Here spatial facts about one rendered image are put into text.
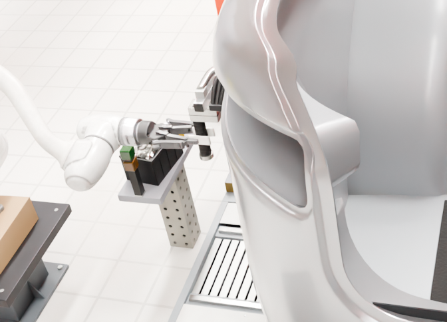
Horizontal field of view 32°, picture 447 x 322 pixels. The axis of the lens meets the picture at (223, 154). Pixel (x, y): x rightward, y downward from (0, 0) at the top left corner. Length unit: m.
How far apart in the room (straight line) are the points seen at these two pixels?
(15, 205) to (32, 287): 0.35
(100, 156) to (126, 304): 0.87
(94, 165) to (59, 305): 0.96
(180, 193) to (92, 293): 0.53
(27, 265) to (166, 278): 0.55
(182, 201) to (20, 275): 0.67
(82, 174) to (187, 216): 0.87
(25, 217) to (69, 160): 0.72
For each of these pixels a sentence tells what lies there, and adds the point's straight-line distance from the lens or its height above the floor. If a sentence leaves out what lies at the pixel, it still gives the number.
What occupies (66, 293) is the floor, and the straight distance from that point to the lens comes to 3.24.
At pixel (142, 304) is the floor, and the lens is 3.08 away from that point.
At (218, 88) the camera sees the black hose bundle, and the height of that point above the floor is 1.02.
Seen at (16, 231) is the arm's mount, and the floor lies 0.36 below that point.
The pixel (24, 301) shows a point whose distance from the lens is 3.20.
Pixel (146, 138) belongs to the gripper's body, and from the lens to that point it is 2.42.
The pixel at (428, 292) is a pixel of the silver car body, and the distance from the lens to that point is 1.76.
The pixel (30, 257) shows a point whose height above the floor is 0.30.
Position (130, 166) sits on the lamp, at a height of 0.59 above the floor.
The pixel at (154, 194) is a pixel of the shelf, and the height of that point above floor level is 0.45.
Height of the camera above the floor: 2.22
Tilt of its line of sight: 37 degrees down
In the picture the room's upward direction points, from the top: 12 degrees counter-clockwise
